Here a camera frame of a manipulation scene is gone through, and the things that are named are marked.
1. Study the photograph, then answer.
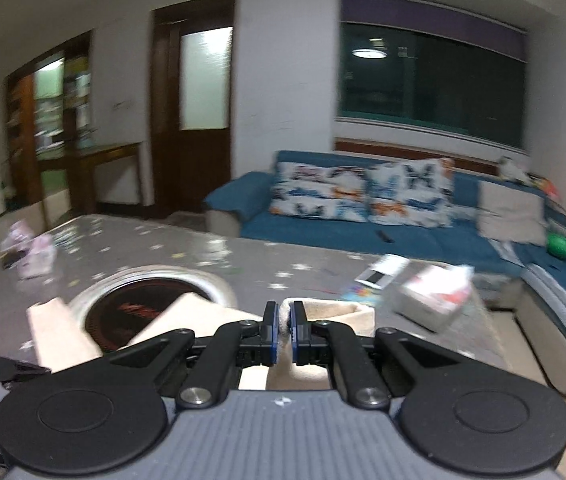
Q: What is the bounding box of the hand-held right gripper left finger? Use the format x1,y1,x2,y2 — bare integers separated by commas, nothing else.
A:
107,301,279,409

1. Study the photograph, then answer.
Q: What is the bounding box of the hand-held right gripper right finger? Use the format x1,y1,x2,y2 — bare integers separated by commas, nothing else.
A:
289,299,466,409

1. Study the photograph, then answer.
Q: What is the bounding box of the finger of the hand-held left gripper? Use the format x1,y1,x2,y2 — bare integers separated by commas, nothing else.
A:
0,354,52,382

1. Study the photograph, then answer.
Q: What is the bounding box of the beige garment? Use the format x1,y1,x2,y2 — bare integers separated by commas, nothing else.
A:
27,292,376,392

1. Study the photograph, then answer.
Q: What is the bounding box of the colourful book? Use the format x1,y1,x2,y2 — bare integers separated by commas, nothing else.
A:
342,283,382,307

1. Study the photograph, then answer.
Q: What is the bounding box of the white booklet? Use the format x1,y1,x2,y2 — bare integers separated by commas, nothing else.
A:
355,254,410,290

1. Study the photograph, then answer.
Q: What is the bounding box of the pink packet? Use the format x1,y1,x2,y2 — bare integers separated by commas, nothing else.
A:
17,236,56,280
1,220,34,254

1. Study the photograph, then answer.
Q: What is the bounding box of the round built-in table stove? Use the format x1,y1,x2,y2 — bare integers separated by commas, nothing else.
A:
67,265,234,356

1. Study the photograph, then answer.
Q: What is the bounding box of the large butterfly-print pillow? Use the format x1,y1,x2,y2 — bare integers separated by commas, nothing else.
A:
268,161,378,222

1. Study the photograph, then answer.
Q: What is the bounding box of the white tissue box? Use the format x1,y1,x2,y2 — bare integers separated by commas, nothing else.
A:
394,264,474,333

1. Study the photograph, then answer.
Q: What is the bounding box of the blue sofa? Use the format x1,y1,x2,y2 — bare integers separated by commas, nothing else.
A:
204,150,566,397

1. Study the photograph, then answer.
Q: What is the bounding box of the small butterfly-print pillow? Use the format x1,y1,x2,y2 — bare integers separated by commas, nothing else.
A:
367,158,456,229

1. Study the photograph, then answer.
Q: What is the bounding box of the brown door with frosted glass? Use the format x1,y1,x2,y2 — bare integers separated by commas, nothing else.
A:
151,0,240,219

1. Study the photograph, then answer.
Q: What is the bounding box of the wooden side table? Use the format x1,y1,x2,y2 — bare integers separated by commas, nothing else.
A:
38,142,142,217

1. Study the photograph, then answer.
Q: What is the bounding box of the beige cushion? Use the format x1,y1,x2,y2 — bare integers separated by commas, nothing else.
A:
477,180,548,247

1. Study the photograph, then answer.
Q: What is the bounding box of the wooden shelf cabinet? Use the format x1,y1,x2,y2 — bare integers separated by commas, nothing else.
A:
5,31,94,207

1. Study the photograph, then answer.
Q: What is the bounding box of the white plush toy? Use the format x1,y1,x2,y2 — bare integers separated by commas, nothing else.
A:
496,156,532,184

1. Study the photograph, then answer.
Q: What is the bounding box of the green ball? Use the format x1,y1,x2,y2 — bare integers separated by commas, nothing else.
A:
547,233,566,262

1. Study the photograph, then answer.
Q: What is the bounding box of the large dark window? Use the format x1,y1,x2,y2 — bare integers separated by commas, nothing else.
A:
337,21,530,149

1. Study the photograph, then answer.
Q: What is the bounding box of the purple roller blind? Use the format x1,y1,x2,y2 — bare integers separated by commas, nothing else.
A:
340,0,530,64

